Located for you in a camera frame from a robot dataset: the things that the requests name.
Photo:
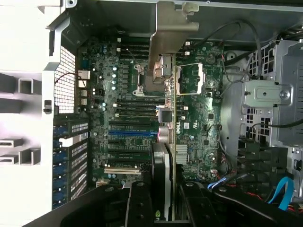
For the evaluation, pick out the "metal socket cover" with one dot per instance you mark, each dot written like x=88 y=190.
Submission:
x=201 y=78

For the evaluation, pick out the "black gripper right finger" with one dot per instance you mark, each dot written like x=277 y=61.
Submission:
x=225 y=210

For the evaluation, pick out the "thin metal locking lever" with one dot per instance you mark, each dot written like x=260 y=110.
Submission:
x=191 y=65
x=191 y=93

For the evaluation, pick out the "black RAM slot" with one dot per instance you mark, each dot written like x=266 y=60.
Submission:
x=137 y=106
x=135 y=44
x=137 y=101
x=137 y=110
x=135 y=49
x=135 y=40
x=137 y=115
x=135 y=54

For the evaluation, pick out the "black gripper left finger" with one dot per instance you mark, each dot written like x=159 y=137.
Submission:
x=106 y=208

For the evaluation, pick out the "black expansion slot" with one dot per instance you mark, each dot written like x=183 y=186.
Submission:
x=125 y=162
x=127 y=153
x=130 y=123

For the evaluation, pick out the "silver chipset heatsink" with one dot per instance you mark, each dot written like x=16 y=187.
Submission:
x=182 y=153

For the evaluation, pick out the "white expansion slot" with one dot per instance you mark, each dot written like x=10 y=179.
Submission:
x=120 y=171

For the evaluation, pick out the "round coin cell battery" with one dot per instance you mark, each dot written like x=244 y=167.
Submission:
x=210 y=57

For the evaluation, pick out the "green motherboard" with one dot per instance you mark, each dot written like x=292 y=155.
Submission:
x=201 y=113

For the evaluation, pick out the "black case lock latch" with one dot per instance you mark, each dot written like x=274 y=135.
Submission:
x=47 y=105

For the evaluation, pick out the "grey and black PC case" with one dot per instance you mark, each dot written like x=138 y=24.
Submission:
x=232 y=106

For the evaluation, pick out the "CPU socket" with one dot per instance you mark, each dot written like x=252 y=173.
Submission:
x=142 y=80

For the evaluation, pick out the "silver disk bay cage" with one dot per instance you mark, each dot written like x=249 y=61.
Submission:
x=262 y=92

